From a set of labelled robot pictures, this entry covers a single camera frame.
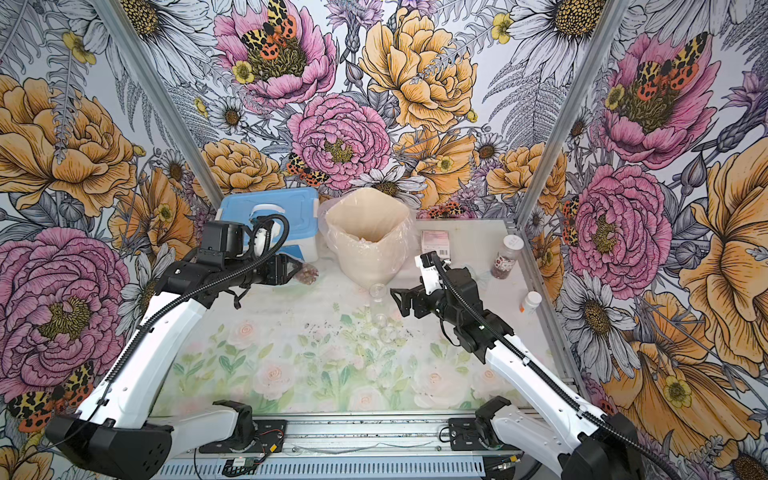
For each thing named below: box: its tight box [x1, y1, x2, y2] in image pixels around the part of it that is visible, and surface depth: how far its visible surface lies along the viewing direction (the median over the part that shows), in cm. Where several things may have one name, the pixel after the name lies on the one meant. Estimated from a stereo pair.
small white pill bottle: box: [524, 291, 543, 314], surface depth 93 cm
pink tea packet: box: [421, 230, 450, 260], surface depth 115 cm
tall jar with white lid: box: [490, 234, 525, 280], surface depth 98 cm
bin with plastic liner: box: [318, 187, 420, 288], surface depth 89 cm
